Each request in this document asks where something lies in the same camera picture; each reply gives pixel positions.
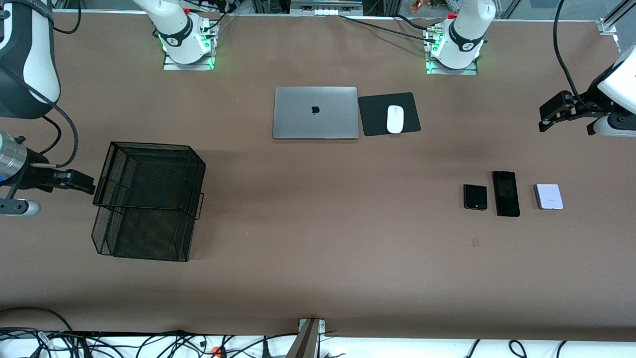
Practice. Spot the black mesh two-tier organizer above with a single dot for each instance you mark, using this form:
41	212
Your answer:
149	199

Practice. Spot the black mouse pad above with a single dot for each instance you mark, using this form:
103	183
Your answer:
372	114

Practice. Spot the lavender flip phone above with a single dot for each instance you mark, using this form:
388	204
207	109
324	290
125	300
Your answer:
549	196

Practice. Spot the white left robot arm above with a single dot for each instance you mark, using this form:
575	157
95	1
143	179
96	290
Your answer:
464	30

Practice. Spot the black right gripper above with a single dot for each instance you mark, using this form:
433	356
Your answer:
35	177

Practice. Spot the aluminium frame profile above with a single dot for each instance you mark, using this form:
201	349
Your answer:
608	25

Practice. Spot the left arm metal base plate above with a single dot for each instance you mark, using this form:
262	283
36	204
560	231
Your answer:
469	71

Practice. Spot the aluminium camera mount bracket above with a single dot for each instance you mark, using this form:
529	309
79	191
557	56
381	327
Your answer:
305	340

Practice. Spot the white power strip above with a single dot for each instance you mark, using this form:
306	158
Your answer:
325	11

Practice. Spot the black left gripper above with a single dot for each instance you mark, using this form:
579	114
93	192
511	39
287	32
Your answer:
590	102

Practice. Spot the silver closed laptop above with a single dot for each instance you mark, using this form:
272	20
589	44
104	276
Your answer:
315	112

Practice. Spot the small black flip phone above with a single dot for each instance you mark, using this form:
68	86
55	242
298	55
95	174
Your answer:
475	197

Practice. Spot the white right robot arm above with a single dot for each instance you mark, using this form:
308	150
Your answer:
179	30

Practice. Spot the tall black smartphone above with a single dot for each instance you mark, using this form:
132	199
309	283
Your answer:
506	194

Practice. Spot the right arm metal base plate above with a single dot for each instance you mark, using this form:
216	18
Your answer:
171	64

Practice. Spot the white computer mouse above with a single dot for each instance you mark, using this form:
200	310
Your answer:
395	119

